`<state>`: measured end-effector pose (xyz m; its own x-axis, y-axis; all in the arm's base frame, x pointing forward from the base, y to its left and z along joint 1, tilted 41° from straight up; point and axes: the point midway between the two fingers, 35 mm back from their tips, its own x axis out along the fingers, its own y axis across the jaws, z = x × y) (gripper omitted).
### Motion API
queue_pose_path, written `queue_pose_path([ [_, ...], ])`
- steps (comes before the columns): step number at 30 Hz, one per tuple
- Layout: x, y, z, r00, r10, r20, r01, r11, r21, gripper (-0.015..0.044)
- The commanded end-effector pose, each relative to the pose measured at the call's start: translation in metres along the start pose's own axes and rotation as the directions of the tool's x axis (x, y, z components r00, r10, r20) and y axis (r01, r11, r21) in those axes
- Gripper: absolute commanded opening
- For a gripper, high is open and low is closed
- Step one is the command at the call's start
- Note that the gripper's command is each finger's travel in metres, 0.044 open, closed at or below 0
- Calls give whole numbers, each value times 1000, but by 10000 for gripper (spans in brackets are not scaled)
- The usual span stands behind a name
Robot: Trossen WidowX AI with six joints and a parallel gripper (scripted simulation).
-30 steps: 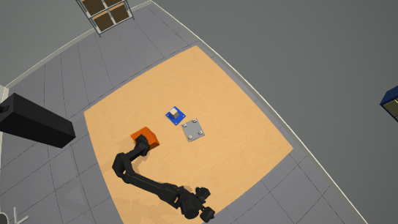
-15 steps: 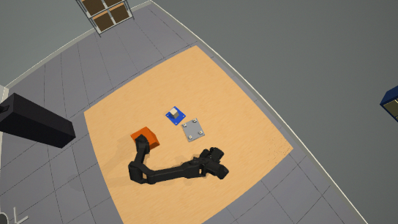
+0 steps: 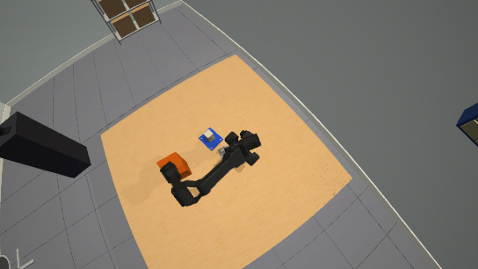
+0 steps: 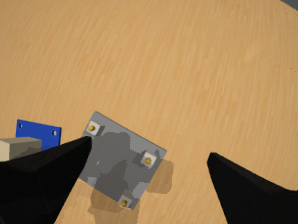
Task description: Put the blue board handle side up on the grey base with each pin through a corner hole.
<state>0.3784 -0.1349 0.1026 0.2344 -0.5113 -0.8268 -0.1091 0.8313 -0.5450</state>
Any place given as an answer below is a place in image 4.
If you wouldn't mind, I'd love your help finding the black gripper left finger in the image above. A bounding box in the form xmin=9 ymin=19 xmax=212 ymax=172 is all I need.
xmin=0 ymin=137 xmax=92 ymax=224

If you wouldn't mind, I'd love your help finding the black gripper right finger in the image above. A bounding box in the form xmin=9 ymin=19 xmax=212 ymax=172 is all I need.
xmin=206 ymin=152 xmax=298 ymax=224

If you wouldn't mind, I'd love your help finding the blue plate with square handle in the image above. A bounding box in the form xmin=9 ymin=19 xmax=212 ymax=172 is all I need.
xmin=0 ymin=119 xmax=63 ymax=163

